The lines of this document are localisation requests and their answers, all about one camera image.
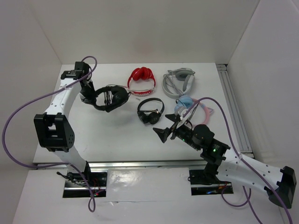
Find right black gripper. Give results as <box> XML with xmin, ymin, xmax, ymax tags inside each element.
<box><xmin>152</xmin><ymin>113</ymin><xmax>201</xmax><ymax>151</ymax></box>

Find black headset with microphone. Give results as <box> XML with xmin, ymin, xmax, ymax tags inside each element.
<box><xmin>92</xmin><ymin>85</ymin><xmax>130</xmax><ymax>112</ymax></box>

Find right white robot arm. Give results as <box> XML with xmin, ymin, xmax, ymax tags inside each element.
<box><xmin>153</xmin><ymin>114</ymin><xmax>297</xmax><ymax>209</ymax></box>

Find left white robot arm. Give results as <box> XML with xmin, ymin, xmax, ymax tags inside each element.
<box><xmin>34</xmin><ymin>61</ymin><xmax>96</xmax><ymax>186</ymax></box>

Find small black on-ear headphones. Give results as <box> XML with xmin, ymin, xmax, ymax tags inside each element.
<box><xmin>137</xmin><ymin>98</ymin><xmax>165</xmax><ymax>125</ymax></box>

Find blue pink cat headphones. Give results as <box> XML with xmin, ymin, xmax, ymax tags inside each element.
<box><xmin>174</xmin><ymin>96</ymin><xmax>214</xmax><ymax>125</ymax></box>

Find grey white headphones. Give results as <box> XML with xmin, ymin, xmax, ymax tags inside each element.
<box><xmin>162</xmin><ymin>68</ymin><xmax>195</xmax><ymax>99</ymax></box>

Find red white headphones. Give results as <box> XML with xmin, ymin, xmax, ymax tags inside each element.
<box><xmin>127</xmin><ymin>67</ymin><xmax>156</xmax><ymax>97</ymax></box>

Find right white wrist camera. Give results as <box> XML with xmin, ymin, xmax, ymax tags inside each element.
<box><xmin>177</xmin><ymin>108</ymin><xmax>191</xmax><ymax>129</ymax></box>

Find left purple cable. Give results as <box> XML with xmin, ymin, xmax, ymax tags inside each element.
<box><xmin>1</xmin><ymin>56</ymin><xmax>98</xmax><ymax>213</ymax></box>

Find aluminium front rail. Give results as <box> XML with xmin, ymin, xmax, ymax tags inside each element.
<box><xmin>35</xmin><ymin>160</ymin><xmax>211</xmax><ymax>169</ymax></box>

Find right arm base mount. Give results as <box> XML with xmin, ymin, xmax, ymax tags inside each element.
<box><xmin>188</xmin><ymin>169</ymin><xmax>234</xmax><ymax>196</ymax></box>

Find aluminium side rail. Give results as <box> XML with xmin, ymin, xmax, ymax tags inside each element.
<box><xmin>216</xmin><ymin>64</ymin><xmax>253</xmax><ymax>155</ymax></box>

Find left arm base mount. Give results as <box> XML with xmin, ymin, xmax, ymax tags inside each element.
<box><xmin>57</xmin><ymin>169</ymin><xmax>108</xmax><ymax>198</ymax></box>

